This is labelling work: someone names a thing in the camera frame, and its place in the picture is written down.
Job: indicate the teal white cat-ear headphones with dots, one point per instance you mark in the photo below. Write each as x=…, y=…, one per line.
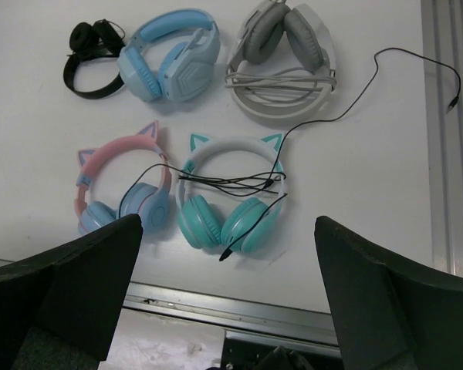
x=251, y=222

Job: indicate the white grey gaming headphones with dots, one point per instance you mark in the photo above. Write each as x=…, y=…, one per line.
x=282, y=68

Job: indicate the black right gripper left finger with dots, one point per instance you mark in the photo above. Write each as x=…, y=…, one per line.
x=59, y=309

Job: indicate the light blue gaming headphones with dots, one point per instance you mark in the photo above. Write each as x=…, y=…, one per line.
x=186, y=71

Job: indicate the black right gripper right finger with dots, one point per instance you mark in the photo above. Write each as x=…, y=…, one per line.
x=389, y=312

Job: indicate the aluminium side rail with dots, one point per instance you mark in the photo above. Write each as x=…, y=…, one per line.
x=443, y=40

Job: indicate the pink blue cat-ear headphones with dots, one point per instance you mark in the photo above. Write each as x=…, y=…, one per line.
x=147, y=201

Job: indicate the aluminium front rail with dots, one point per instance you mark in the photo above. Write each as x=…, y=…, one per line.
x=237, y=315

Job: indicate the black on-ear headphones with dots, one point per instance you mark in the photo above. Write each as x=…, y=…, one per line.
x=90, y=42

